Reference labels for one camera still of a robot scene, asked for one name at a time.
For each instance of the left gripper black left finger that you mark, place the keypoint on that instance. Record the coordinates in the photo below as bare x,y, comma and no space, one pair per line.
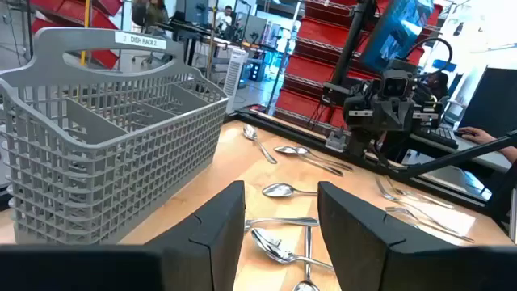
202,258

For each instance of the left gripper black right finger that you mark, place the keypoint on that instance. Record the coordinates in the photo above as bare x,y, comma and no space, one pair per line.
363,250

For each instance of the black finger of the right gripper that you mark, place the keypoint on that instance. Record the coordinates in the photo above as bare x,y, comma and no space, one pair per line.
403,119
383,119

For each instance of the grey plastic silverware basket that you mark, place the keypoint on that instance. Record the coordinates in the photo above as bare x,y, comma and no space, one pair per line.
121,161

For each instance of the black keyboard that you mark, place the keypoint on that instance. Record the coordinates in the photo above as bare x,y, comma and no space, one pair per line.
440,136

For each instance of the person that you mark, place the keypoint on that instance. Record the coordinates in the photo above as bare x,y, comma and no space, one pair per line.
155,12
224,18
439,83

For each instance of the tall red shelf rack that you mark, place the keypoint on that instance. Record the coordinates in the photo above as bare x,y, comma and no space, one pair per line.
315,68

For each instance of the person's hand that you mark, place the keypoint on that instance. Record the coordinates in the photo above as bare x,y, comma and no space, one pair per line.
476,135

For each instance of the silver fork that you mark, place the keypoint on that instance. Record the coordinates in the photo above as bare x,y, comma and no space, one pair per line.
444,229
424,199

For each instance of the blue monitor screen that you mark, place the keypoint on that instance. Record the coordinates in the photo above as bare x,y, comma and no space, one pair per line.
392,32

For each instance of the black monitor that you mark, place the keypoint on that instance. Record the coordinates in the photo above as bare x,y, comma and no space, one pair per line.
493,101

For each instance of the white tower fan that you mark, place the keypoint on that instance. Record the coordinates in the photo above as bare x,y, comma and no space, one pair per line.
235,77

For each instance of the yellow pole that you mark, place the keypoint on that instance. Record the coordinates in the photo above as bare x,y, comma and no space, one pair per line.
86,24

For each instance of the red bin shelf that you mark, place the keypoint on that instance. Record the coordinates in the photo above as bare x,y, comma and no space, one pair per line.
72,12

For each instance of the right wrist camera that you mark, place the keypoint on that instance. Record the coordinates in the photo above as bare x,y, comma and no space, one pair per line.
396,85

